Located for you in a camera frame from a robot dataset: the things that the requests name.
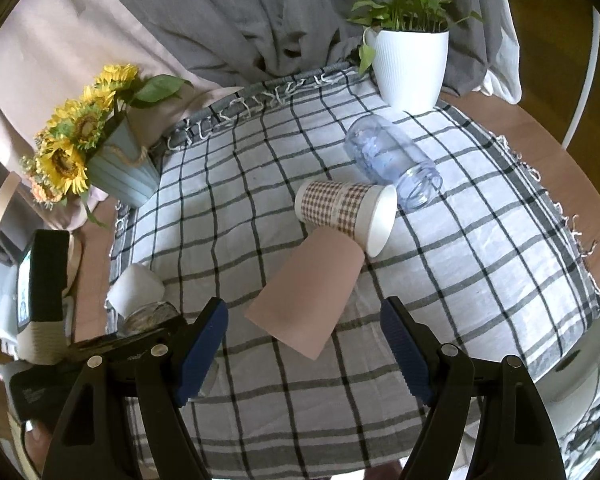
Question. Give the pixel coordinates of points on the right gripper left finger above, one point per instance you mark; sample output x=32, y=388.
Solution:
x=162, y=369

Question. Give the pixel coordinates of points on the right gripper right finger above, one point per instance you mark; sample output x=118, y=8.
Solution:
x=516, y=439

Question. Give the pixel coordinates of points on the dark transparent cup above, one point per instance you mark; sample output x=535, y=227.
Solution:
x=162, y=312

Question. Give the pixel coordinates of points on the white cup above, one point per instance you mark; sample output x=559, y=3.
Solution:
x=136, y=287

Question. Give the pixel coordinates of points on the pink cup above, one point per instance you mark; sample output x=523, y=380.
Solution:
x=303, y=302

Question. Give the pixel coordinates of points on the brown checkered paper cup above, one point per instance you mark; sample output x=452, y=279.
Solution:
x=362, y=211

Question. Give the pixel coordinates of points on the clear bluish plastic cup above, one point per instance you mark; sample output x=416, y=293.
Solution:
x=387, y=155

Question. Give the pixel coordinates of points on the sunflower bouquet in blue pot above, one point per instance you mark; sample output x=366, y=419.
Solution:
x=89, y=142

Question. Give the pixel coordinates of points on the checkered grey white tablecloth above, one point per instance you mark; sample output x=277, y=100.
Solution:
x=491, y=265

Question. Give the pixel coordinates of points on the pink curtain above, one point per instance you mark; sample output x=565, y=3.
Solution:
x=51, y=49

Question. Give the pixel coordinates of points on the green plant in white pot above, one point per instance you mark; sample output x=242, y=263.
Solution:
x=406, y=44

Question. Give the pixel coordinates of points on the grey curtain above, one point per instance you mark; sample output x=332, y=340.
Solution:
x=238, y=42

